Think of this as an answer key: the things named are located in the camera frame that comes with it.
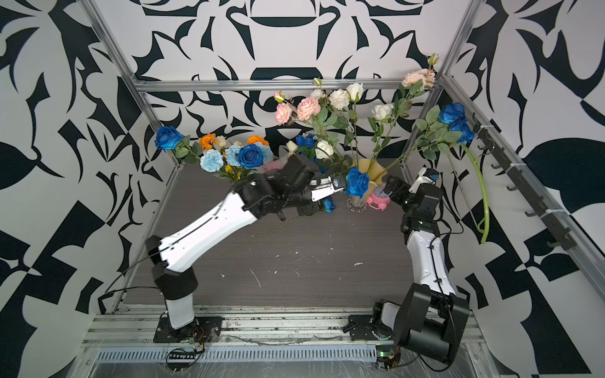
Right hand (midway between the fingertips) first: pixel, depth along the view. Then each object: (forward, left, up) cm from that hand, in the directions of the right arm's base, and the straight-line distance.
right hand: (399, 178), depth 81 cm
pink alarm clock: (+8, 0, -23) cm, 25 cm away
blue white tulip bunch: (+12, +32, +5) cm, 35 cm away
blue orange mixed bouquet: (-2, +53, +11) cm, 55 cm away
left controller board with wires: (-48, +71, -27) cm, 90 cm away
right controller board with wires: (-48, +8, -25) cm, 55 cm away
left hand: (-9, +29, +9) cm, 31 cm away
